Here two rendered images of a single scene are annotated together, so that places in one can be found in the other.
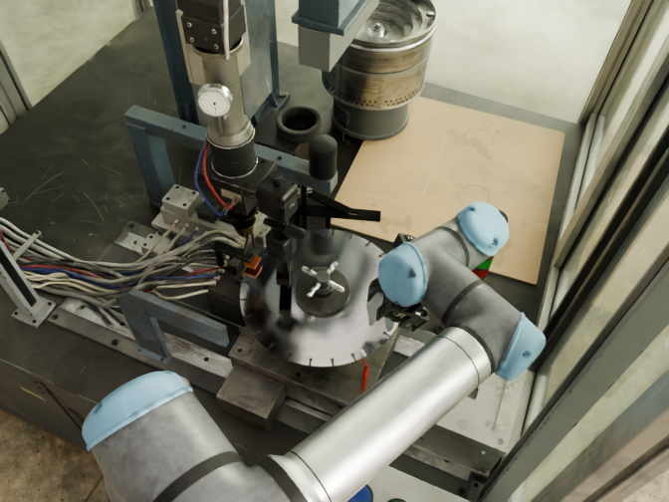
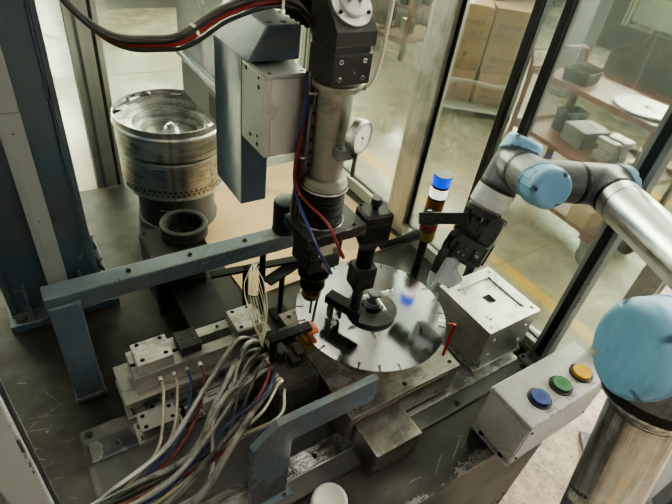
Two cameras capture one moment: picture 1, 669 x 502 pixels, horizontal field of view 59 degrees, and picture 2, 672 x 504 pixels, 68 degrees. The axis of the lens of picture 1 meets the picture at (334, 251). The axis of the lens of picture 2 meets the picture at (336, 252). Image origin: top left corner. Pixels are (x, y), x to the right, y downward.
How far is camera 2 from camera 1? 85 cm
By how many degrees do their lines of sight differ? 42
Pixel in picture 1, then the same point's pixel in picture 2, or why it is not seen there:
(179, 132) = (131, 277)
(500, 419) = (517, 298)
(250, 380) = (379, 423)
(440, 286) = (574, 173)
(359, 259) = not seen: hidden behind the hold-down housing
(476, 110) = not seen: hidden behind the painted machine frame
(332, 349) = (427, 334)
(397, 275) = (555, 182)
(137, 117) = (64, 293)
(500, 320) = (615, 168)
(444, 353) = (637, 192)
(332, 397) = (437, 376)
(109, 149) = not seen: outside the picture
